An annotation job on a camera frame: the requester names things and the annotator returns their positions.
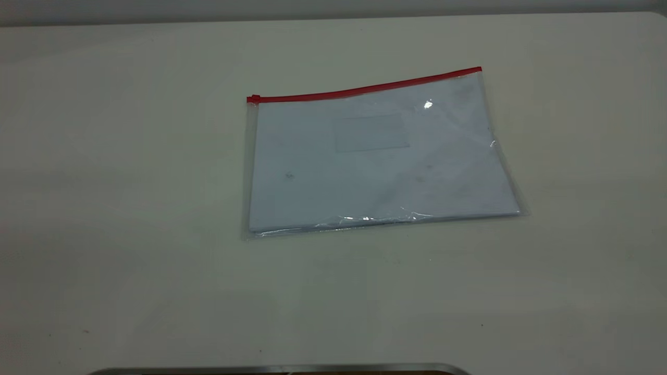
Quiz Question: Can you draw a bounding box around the silver metal rim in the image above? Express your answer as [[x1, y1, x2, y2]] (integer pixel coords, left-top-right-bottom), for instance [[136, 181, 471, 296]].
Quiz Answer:
[[86, 363, 472, 375]]

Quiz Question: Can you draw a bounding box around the transparent zip bag red zipper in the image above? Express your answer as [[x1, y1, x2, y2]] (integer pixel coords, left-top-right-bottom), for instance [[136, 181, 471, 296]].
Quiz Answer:
[[241, 66, 529, 241]]

